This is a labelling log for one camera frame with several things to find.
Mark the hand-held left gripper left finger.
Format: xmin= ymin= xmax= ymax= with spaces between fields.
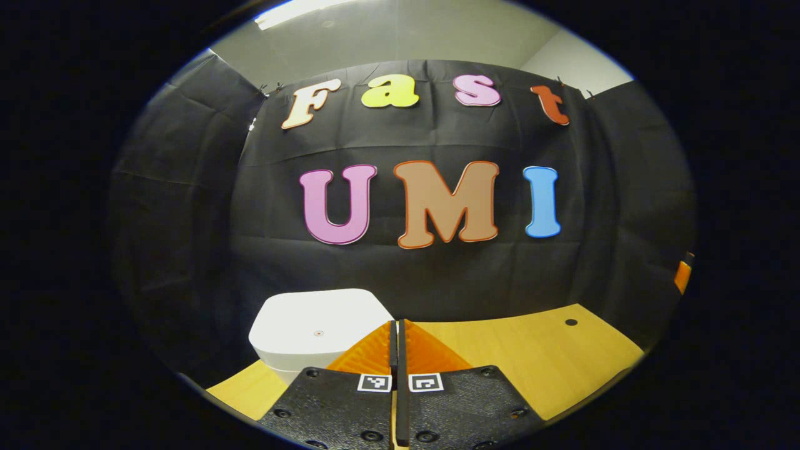
xmin=257 ymin=320 xmax=399 ymax=450

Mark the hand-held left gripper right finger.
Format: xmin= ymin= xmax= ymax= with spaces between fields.
xmin=396 ymin=319 xmax=546 ymax=450

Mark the white desktop garbage bin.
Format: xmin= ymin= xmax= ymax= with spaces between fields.
xmin=248 ymin=288 xmax=394 ymax=385

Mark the black backdrop cloth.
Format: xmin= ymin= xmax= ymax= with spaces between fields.
xmin=109 ymin=50 xmax=698 ymax=388

